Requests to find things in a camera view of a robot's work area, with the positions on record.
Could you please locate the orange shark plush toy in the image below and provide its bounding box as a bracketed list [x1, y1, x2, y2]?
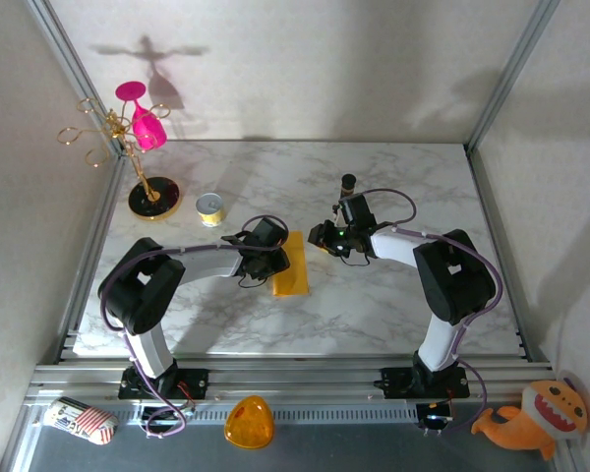
[470, 371, 590, 462]

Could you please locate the pink plastic wine glass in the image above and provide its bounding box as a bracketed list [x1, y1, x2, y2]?
[115, 81, 169, 151]

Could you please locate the black controller box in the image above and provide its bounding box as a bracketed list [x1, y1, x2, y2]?
[140, 405, 188, 428]
[416, 401, 454, 430]

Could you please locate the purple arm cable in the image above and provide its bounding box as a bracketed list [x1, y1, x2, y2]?
[99, 214, 290, 440]
[361, 188, 503, 435]

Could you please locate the grey slotted cable duct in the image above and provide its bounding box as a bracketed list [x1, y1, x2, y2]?
[112, 405, 420, 425]

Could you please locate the aluminium extrusion frame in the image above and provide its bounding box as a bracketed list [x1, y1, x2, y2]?
[0, 0, 586, 472]

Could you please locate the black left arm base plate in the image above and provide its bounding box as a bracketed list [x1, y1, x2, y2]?
[118, 367, 210, 400]

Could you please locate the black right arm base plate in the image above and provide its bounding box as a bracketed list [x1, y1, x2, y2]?
[381, 366, 471, 399]

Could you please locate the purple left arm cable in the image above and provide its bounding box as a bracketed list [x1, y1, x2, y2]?
[99, 214, 290, 440]

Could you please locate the gold wire glass rack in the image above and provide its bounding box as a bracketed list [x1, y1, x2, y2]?
[56, 96, 182, 221]

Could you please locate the striped fabric pouch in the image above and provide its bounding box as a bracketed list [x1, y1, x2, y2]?
[42, 395, 120, 446]

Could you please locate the orange translucent plastic case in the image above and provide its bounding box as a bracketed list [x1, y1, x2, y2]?
[223, 394, 276, 449]

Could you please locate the yellow tin can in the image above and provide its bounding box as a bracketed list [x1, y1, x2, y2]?
[195, 192, 226, 228]

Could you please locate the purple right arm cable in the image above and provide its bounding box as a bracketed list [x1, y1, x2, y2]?
[361, 188, 503, 435]

